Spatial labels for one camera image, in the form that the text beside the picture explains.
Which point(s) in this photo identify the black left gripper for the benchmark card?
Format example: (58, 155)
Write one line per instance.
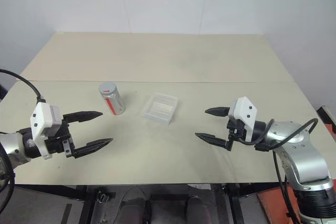
(59, 145)

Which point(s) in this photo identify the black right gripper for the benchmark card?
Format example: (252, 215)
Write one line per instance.
(236, 130)

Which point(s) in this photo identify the silver red can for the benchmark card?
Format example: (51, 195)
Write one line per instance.
(116, 104)

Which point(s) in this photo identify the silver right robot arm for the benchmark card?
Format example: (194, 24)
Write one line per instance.
(302, 150)

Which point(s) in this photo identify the clear plastic tray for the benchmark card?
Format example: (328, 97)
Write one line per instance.
(160, 108)

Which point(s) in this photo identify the small silver black connector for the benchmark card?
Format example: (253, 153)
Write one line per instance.
(103, 197)

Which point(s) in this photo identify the dark rounded shape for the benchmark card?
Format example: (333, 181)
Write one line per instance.
(195, 211)
(132, 208)

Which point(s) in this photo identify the orange red floor mat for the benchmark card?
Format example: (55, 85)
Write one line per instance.
(273, 203)

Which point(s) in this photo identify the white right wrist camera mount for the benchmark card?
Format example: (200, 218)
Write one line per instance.
(245, 113)

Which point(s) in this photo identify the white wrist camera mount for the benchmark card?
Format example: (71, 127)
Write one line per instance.
(245, 113)
(39, 119)

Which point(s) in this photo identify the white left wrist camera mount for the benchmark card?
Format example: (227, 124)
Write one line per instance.
(39, 119)

